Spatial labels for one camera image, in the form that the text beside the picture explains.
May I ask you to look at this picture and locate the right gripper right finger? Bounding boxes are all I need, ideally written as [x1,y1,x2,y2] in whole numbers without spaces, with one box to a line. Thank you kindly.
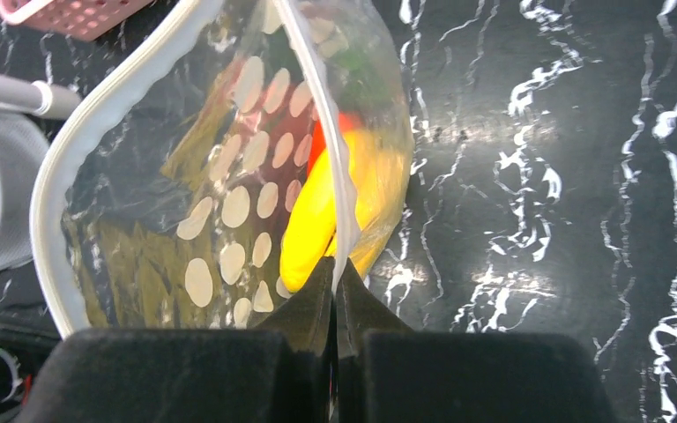
[334,263,615,422]

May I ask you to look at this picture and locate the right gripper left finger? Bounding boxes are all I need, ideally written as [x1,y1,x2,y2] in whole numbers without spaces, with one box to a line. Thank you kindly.
[19,257,335,422]

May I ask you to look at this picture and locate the yellow toy bananas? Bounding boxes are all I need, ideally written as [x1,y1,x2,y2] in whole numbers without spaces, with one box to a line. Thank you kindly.
[279,128,413,293]

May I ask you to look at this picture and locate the clear polka dot zip bag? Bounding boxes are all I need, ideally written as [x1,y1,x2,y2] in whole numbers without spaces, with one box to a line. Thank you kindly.
[30,1,414,337]

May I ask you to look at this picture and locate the orange toy carrot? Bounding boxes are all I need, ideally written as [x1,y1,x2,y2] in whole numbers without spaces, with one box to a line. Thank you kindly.
[306,110,363,176]

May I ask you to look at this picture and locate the pink plastic basket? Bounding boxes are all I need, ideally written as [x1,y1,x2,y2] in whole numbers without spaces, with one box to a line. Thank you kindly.
[0,0,152,41]

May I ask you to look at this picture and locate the white PVC pipe frame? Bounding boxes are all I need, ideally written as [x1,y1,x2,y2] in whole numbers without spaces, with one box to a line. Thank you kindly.
[0,75,82,120]

